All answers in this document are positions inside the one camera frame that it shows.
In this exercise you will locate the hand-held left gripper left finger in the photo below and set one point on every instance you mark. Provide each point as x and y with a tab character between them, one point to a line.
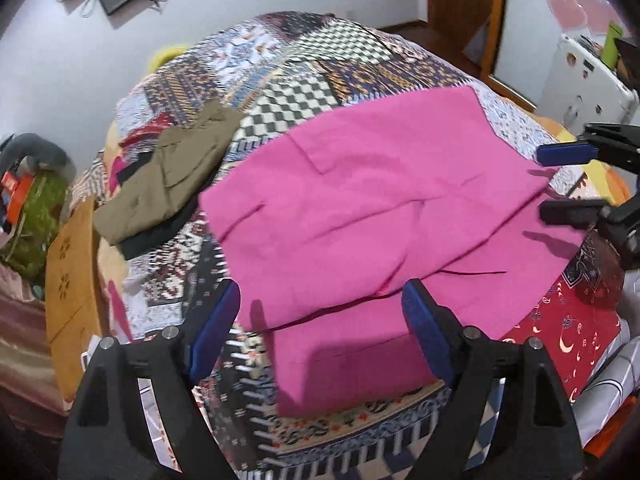
216	327

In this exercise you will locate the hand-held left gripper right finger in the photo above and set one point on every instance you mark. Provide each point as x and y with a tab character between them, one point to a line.
426	327

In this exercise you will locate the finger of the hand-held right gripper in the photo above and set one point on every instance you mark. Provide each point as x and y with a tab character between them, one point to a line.
565	153
570	211

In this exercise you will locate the pink pants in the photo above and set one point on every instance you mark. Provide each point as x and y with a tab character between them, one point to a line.
380	220

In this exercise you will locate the olive green pants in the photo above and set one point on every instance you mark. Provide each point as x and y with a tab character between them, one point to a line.
170	175

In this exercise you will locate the white appliance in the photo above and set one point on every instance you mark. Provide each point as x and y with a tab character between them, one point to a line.
580	80

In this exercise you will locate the red paisley cloth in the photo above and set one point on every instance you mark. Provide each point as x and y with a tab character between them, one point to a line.
575	320

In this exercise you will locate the black garment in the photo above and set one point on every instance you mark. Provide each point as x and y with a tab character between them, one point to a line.
150	237

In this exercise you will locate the green bottle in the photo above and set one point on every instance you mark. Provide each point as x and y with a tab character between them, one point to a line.
611	45

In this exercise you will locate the orange wooden board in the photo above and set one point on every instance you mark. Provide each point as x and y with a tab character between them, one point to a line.
72	285

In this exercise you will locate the white grey checked cloth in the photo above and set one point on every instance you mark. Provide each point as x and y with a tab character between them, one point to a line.
607	390

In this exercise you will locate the wooden door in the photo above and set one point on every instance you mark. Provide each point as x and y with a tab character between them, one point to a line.
460	0

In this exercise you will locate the pink striped cloth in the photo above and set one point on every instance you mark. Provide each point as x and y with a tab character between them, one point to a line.
25	340

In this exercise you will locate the green patterned bag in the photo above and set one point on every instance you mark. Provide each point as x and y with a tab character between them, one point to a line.
37	225

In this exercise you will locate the orange box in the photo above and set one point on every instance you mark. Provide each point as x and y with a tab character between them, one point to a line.
17	190

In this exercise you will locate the grey neck pillow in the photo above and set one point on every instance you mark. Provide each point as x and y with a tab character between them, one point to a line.
40	150

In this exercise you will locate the patchwork printed blanket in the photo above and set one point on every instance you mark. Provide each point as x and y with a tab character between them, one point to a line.
310	55

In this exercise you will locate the yellow pillow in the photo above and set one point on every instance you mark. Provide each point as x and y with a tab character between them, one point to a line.
165	57

